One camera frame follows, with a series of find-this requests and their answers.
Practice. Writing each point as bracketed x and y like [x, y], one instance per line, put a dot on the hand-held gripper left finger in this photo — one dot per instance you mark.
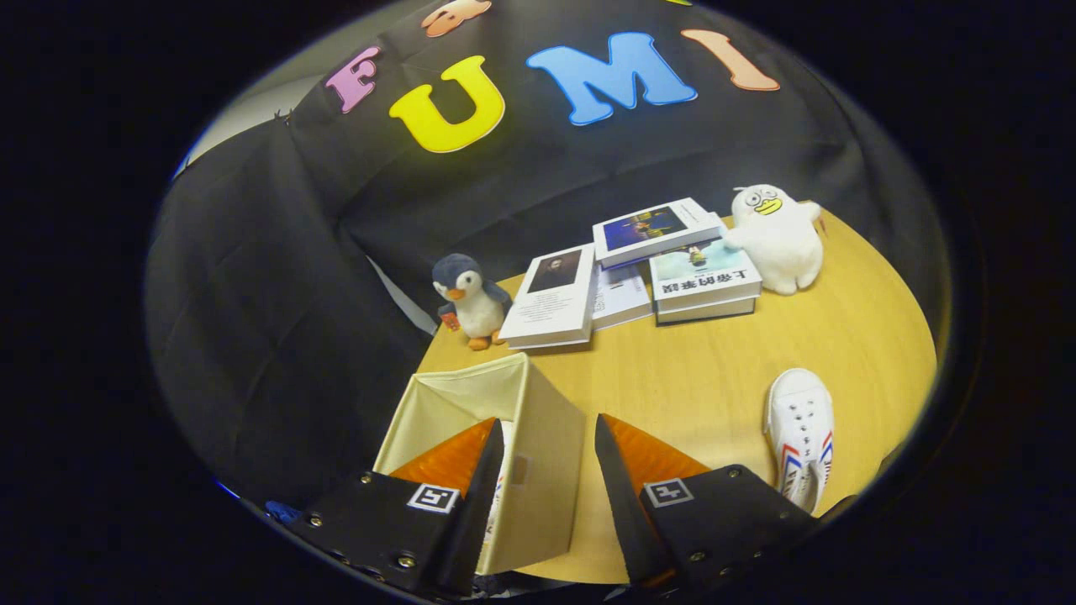
[479, 504]

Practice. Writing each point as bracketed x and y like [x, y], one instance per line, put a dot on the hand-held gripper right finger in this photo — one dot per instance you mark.
[622, 504]

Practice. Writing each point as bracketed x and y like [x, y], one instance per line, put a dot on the white canvas shoe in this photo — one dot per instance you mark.
[799, 420]
[497, 504]

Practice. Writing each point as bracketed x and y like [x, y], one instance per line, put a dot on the beige fabric storage box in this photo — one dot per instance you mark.
[546, 437]

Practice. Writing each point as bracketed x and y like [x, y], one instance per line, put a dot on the grey penguin plush toy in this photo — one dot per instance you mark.
[477, 311]

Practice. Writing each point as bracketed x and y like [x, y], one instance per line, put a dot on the thin white text book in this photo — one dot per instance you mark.
[622, 298]

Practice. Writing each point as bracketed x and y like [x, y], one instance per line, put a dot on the white book with portrait cover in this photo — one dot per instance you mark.
[551, 302]

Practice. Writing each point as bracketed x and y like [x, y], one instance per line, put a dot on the book with dark blue cover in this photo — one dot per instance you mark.
[656, 231]

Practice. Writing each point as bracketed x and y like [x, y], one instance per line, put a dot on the white duck plush toy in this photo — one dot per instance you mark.
[782, 244]

